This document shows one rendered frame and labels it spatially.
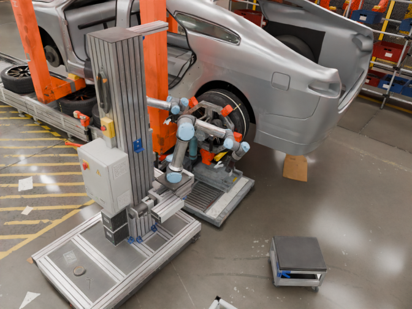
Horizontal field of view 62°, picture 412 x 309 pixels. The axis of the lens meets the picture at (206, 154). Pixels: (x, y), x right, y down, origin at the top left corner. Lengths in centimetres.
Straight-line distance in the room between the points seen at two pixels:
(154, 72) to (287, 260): 203
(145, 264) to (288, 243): 125
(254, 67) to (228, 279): 194
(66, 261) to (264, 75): 238
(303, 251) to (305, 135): 105
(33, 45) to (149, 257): 291
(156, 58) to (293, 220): 220
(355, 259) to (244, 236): 109
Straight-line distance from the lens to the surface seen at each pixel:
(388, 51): 645
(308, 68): 311
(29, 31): 468
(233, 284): 326
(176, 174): 264
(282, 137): 342
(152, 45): 318
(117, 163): 250
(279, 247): 314
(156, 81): 328
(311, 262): 312
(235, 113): 340
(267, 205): 397
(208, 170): 398
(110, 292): 299
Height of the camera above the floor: 271
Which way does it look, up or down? 36 degrees down
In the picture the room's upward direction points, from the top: 3 degrees clockwise
